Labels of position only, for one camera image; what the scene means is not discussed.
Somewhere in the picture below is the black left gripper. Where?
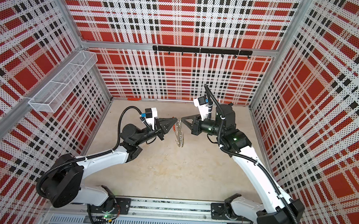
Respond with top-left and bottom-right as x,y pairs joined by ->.
135,115 -> 177,148

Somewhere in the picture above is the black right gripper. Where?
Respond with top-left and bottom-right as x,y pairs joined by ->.
181,115 -> 224,139

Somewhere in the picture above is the metal keyring gauge red handle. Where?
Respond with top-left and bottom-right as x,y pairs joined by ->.
173,119 -> 184,148

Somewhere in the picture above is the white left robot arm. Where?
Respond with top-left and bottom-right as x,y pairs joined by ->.
36,117 -> 178,212

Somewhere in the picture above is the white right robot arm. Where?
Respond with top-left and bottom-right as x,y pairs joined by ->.
181,97 -> 305,224

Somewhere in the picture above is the red marker pen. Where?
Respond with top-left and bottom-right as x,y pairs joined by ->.
127,98 -> 142,101

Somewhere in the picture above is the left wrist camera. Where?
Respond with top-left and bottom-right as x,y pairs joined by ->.
141,107 -> 158,130

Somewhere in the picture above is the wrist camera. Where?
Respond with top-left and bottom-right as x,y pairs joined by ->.
141,107 -> 158,130
193,95 -> 209,121

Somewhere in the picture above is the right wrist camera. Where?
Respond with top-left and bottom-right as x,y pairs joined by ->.
193,95 -> 209,121

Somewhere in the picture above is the black hook rail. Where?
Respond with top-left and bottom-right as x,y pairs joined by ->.
152,45 -> 253,57

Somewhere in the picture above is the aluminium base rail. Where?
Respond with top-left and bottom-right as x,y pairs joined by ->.
37,196 -> 256,224

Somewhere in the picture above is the white wire mesh basket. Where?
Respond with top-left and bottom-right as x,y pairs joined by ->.
29,51 -> 97,113

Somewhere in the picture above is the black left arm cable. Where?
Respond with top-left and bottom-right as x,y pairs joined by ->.
33,100 -> 150,224

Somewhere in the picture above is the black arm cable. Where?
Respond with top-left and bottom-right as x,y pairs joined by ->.
195,84 -> 314,224
33,100 -> 150,224

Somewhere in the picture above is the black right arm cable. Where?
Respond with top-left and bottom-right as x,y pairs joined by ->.
195,84 -> 314,224

